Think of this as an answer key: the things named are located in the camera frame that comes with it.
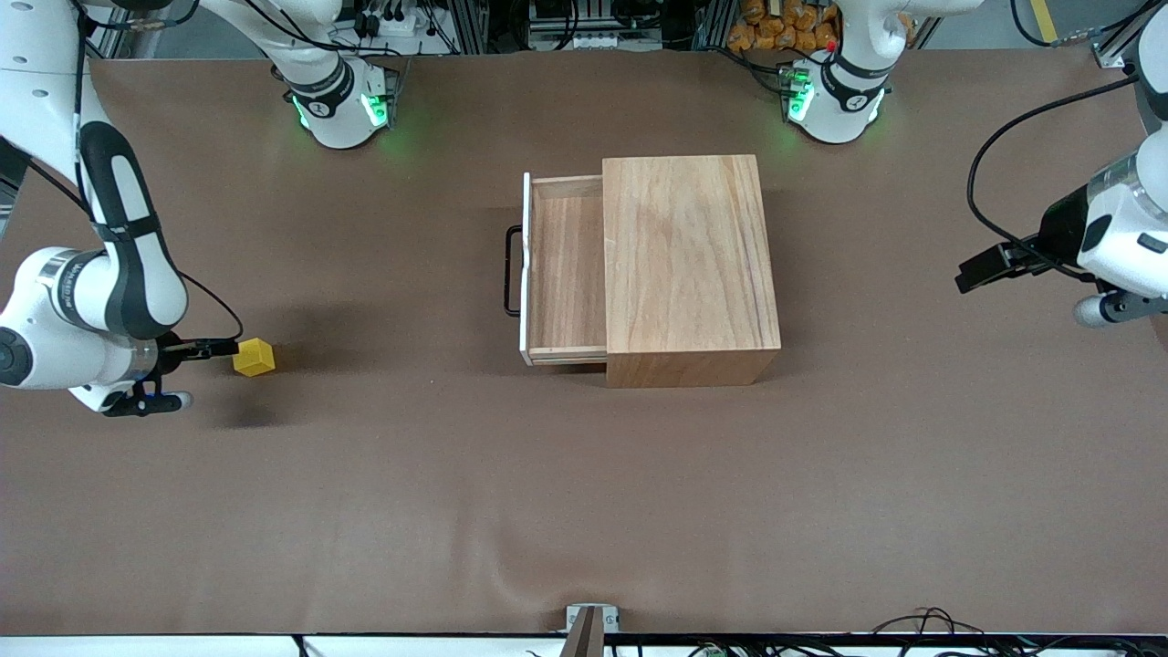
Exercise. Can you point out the yellow wooden cube block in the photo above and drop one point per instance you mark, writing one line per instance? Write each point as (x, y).
(255, 358)

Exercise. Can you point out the white power strip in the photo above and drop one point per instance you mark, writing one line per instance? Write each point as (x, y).
(598, 41)

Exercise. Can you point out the aluminium frame post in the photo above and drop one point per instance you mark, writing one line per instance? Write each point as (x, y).
(716, 23)
(470, 27)

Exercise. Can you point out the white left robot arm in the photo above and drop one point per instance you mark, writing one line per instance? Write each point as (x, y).
(844, 114)

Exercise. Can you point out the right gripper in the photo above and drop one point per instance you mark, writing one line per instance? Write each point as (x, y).
(170, 350)

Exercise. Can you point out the wooden drawer cabinet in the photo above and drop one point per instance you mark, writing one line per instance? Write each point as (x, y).
(693, 274)

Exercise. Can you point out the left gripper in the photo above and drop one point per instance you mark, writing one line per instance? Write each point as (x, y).
(1058, 232)

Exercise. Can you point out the aluminium frame profile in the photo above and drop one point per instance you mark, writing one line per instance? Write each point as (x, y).
(1111, 57)

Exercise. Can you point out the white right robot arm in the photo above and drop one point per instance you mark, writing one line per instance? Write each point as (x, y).
(119, 283)

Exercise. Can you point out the orange bag heap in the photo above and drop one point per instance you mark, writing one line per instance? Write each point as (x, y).
(776, 27)

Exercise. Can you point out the power strip with black plugs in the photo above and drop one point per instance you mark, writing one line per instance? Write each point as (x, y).
(401, 26)

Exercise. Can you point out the brown camera post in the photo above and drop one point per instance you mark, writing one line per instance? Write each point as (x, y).
(584, 641)

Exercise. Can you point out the metal clamp bracket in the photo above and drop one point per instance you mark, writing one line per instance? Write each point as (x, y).
(613, 620)

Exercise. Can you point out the brown paper table cover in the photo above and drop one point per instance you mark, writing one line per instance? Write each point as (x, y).
(365, 502)

